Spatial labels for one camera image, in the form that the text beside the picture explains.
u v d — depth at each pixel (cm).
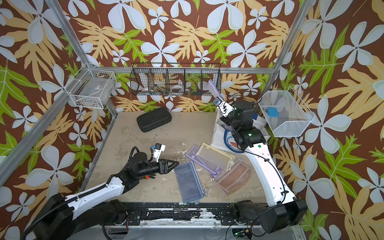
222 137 89
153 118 111
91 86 86
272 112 84
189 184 85
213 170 89
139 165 61
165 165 68
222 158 94
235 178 85
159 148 71
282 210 37
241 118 48
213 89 71
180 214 75
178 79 97
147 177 84
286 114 84
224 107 59
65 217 40
